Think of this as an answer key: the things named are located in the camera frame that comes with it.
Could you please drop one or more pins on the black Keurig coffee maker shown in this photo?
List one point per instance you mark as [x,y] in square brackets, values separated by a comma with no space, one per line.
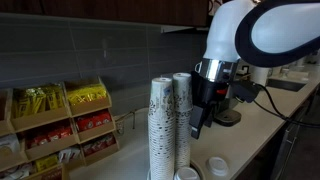
[224,114]

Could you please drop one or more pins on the yellow tea packets left bin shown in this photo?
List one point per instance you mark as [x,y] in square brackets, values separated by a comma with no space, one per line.
[35,100]

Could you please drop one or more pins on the red tea packets upper bin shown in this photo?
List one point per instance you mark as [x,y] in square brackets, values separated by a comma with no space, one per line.
[92,120]

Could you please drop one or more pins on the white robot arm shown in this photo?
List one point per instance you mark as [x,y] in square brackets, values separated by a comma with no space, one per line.
[268,34]

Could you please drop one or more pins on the stack of paper cups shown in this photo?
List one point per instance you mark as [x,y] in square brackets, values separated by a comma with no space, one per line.
[183,112]
[161,129]

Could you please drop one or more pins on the right stack of paper cups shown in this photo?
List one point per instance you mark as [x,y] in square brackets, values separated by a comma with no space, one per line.
[183,112]

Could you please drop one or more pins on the stack of white lids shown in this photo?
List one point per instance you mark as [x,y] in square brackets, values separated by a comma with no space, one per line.
[186,173]

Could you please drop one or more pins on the dark countertop sink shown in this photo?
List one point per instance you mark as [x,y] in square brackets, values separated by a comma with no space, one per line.
[285,85]

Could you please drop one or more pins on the dark wood upper cabinet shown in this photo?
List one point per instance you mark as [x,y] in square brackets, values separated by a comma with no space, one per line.
[170,12]

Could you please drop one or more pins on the yellow tea packets bin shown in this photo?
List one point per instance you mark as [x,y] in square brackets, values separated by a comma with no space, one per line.
[35,100]
[86,93]

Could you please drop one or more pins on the wooden tea organizer rack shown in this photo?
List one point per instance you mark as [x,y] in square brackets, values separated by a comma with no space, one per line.
[66,123]

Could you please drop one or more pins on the red tea packets lower bin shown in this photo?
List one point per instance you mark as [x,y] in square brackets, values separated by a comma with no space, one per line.
[98,144]

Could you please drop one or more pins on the white plastic cup lid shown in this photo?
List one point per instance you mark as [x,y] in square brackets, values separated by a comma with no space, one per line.
[217,166]

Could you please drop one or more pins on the white paper towel roll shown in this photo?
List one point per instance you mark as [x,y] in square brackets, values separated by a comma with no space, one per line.
[259,75]

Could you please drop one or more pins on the left stack of paper cups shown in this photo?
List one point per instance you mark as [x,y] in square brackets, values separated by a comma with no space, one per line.
[161,129]

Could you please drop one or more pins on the red tea packets bin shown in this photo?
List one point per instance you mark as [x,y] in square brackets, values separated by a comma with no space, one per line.
[98,144]
[92,120]
[41,136]

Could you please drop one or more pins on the yellow tea packets right bin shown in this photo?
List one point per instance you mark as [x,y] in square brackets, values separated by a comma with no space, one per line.
[86,93]

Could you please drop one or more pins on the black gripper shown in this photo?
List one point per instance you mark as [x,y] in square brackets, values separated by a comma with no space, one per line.
[204,94]

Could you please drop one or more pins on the red tea packets left bin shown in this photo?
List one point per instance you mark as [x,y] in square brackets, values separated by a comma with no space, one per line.
[41,136]

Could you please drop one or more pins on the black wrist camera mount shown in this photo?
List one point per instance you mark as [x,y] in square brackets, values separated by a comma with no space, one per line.
[245,91]

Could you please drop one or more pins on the wire rack on counter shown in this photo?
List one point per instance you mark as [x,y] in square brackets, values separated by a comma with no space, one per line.
[130,118]

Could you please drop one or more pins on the patterned paper coffee cup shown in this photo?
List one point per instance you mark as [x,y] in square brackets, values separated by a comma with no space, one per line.
[182,91]

